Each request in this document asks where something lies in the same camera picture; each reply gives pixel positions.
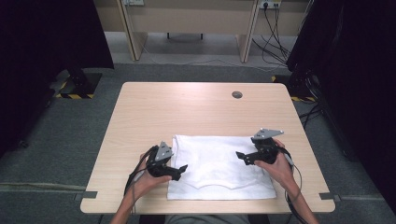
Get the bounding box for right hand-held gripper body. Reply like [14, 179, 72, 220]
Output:
[251, 127, 285, 164]

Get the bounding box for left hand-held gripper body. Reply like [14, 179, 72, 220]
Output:
[146, 141, 180, 181]

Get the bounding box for white printed t-shirt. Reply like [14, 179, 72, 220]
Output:
[166, 134, 277, 201]

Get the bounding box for person's left hand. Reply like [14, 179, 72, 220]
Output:
[129, 152, 172, 200]

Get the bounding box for person's right hand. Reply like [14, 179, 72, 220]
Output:
[254, 138, 295, 190]

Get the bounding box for person's grey clothing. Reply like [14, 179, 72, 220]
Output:
[163, 214, 250, 224]

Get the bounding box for black stand base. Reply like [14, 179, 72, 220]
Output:
[270, 69, 317, 103]
[55, 68, 103, 100]

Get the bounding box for grey tape piece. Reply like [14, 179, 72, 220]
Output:
[318, 191, 342, 203]
[74, 190, 98, 202]

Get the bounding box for black curtain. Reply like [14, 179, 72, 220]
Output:
[0, 0, 115, 157]
[286, 0, 396, 214]

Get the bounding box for wide beige desk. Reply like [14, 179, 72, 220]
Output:
[116, 0, 261, 63]

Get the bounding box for grey left gripper cable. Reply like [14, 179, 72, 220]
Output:
[130, 169, 146, 216]

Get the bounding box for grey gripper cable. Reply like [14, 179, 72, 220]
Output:
[278, 146, 309, 224]
[130, 169, 146, 216]

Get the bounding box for grey right gripper cable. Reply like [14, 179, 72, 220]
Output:
[278, 146, 309, 224]

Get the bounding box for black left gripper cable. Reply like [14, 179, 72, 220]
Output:
[123, 145, 158, 197]

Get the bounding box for black floor cables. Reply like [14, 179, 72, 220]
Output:
[298, 102, 325, 129]

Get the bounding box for black power cables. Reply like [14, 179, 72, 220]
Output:
[251, 6, 300, 68]

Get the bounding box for grey floor cable cover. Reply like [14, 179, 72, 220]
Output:
[0, 181, 87, 192]

